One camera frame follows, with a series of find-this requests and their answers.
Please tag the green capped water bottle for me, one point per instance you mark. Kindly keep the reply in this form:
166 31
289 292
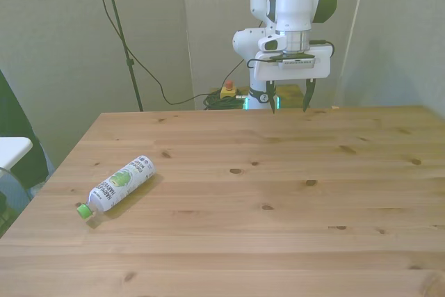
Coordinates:
121 180

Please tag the dark fabric drape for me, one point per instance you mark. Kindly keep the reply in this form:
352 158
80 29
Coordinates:
17 119

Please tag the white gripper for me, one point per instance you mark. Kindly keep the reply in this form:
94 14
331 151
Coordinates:
292 73

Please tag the yellow emergency stop button box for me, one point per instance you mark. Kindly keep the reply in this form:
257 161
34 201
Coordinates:
227 93

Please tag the black tripod stand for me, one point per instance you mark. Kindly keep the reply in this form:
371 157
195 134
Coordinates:
120 29

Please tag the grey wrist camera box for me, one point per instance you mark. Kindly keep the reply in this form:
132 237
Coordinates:
297 63

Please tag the white flat board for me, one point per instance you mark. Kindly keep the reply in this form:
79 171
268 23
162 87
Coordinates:
12 149

